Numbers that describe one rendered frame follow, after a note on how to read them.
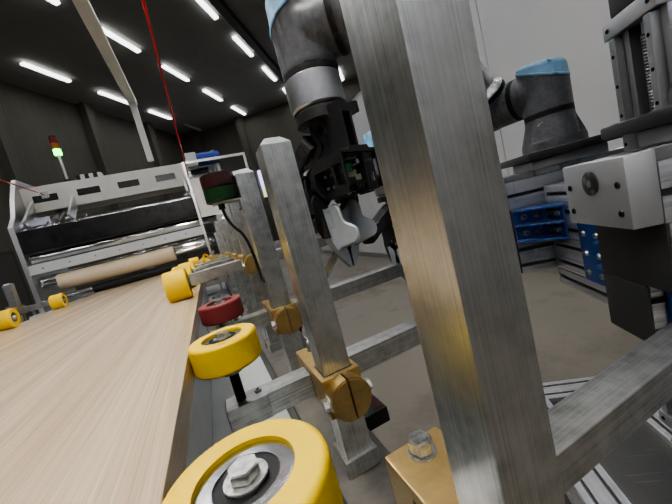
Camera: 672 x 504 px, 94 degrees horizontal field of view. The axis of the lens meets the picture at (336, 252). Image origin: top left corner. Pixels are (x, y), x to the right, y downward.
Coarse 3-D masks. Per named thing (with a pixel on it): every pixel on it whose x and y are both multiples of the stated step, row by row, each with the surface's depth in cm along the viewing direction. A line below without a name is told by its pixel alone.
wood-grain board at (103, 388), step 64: (64, 320) 105; (128, 320) 71; (192, 320) 53; (0, 384) 44; (64, 384) 37; (128, 384) 32; (192, 384) 33; (0, 448) 25; (64, 448) 22; (128, 448) 20
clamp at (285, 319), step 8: (264, 304) 65; (288, 304) 60; (272, 312) 58; (280, 312) 57; (288, 312) 58; (296, 312) 58; (272, 320) 60; (280, 320) 57; (288, 320) 58; (296, 320) 58; (280, 328) 57; (288, 328) 58; (296, 328) 58
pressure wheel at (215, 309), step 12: (216, 300) 60; (228, 300) 60; (240, 300) 61; (204, 312) 57; (216, 312) 57; (228, 312) 58; (240, 312) 60; (204, 324) 58; (216, 324) 57; (228, 324) 61
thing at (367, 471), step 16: (272, 352) 84; (272, 368) 74; (288, 368) 72; (304, 400) 57; (304, 416) 52; (320, 416) 51; (320, 432) 48; (336, 448) 40; (368, 448) 39; (384, 448) 41; (336, 464) 41; (352, 464) 38; (368, 464) 38; (384, 464) 39; (352, 480) 38; (368, 480) 37; (384, 480) 36; (352, 496) 35; (368, 496) 35; (384, 496) 34
